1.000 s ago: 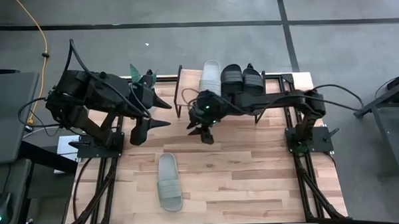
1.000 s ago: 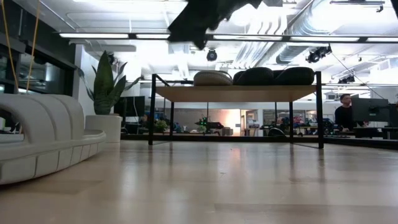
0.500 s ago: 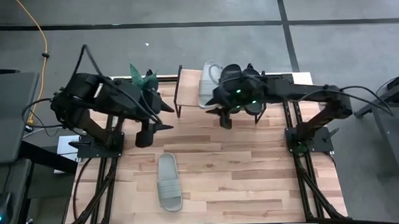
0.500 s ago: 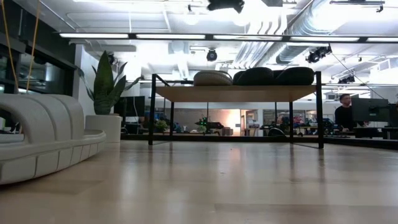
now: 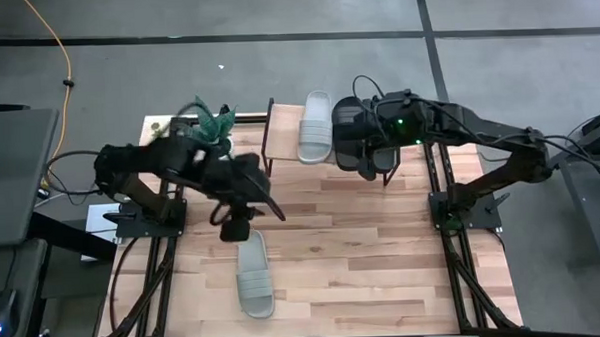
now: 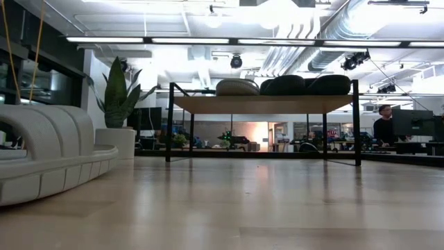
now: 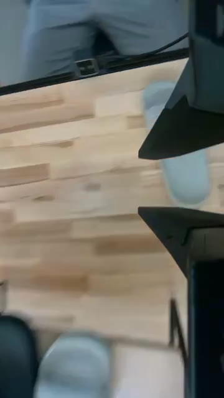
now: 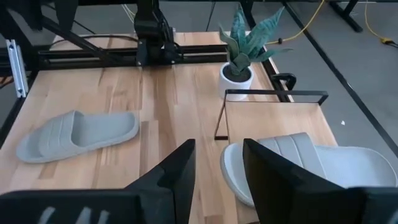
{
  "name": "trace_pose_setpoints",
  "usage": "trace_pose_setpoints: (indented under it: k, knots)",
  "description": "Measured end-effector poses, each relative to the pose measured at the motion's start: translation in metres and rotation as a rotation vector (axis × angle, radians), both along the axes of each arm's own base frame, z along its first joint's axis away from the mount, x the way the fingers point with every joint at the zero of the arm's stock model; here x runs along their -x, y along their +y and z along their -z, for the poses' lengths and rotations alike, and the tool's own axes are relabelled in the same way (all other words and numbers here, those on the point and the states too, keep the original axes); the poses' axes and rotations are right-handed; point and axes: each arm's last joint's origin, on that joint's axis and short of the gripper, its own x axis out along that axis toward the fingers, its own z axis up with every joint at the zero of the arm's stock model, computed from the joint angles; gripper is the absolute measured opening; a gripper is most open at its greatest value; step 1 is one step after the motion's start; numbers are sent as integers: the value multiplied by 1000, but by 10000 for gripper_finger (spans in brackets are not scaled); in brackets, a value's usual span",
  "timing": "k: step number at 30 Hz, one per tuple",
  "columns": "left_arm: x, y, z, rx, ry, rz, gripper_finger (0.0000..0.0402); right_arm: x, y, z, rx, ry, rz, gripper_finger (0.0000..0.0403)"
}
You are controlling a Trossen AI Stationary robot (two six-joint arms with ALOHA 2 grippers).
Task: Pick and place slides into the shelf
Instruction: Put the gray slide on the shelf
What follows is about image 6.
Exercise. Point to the grey foam slide sandal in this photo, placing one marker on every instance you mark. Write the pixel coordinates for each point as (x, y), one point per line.
(237, 87)
(52, 156)

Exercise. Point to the black foam slide sandal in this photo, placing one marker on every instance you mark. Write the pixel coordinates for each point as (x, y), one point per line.
(329, 85)
(284, 85)

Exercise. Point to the background robot with green lights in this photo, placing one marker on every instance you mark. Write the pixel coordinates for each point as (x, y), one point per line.
(234, 139)

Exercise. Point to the cardboard box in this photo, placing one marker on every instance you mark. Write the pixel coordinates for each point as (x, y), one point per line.
(254, 146)

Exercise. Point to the small potted plant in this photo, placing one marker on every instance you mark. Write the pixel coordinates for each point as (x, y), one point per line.
(179, 139)

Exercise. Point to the long linear ceiling light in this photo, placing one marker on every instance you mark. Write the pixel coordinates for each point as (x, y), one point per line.
(190, 40)

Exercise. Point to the green snake plant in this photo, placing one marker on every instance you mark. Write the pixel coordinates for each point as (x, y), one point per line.
(116, 97)

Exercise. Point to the red sign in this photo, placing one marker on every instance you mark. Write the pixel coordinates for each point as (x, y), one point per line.
(333, 133)

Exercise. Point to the black ceiling track light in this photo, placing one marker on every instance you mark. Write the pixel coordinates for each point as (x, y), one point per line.
(354, 60)
(386, 89)

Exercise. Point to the person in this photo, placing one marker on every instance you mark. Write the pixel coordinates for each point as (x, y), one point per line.
(383, 128)

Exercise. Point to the black computer monitor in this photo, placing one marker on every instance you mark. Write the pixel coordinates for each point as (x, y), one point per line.
(412, 122)

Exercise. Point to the black office desk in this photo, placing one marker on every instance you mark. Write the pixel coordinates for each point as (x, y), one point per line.
(416, 146)

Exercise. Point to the wooden shelf with black frame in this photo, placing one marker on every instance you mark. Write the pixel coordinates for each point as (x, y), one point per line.
(263, 105)

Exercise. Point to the black ceiling dome camera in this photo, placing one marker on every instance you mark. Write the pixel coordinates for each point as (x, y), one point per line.
(236, 62)

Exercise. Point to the silver spiral ceiling duct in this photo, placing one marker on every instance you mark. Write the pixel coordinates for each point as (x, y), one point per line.
(329, 34)

